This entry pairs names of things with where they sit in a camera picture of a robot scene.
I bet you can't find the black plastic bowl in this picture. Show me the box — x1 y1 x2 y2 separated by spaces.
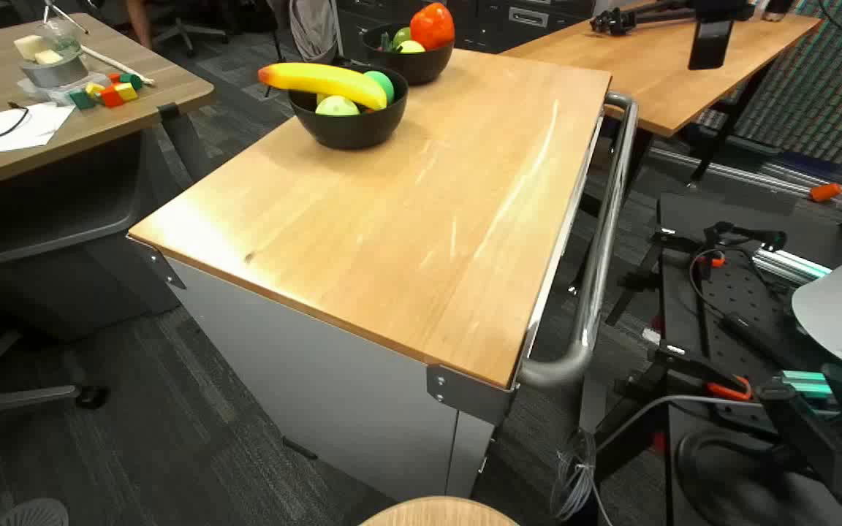
286 62 413 153
369 23 455 88

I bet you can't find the yellow toy banana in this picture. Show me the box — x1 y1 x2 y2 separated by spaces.
255 59 392 115

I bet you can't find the white cart with wooden top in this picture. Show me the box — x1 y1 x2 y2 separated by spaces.
125 47 616 505

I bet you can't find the orange fruit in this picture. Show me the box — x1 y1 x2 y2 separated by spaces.
405 0 460 56

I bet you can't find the round wooden stool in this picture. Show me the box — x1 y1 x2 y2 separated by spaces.
360 494 522 526

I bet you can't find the light wooden table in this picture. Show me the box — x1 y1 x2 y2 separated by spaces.
500 6 824 139

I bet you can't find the black folded tripod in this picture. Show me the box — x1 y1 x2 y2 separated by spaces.
588 0 768 37

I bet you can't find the black office chair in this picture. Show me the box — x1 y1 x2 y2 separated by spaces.
145 0 234 56

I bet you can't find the wooden office desk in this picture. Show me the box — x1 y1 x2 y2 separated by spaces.
0 9 218 344

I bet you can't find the white plastic rod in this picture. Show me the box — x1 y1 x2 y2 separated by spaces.
77 42 158 88

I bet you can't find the aluminium profile bar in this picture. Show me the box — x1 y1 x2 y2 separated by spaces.
748 242 837 287

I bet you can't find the black rectangular box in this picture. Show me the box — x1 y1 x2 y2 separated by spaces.
686 12 737 72

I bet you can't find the small orange tool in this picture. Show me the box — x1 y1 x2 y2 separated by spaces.
806 179 842 207

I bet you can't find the office chair star base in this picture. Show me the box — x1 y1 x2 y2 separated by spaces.
0 302 112 424

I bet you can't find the clear plastic food container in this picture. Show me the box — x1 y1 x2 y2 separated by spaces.
11 31 90 94

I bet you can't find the clear plastic cup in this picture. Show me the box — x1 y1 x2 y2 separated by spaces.
40 14 84 59

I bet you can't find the white paper sheet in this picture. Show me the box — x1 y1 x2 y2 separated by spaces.
0 100 78 164

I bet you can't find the green fabric partition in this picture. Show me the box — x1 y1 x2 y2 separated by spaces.
731 0 842 185

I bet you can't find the grey chair seat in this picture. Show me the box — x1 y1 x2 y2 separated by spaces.
0 494 72 526

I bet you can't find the metal cart handle bar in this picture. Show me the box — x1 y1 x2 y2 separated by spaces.
514 91 641 395

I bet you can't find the grey cable bundle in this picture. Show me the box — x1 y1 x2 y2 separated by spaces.
546 427 628 526

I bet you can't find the black camera tripod stand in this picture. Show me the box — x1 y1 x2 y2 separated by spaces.
262 0 297 68

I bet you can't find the orange handled clamp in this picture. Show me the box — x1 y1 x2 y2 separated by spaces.
696 372 756 405

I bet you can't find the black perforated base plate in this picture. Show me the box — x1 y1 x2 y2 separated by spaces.
653 189 842 526

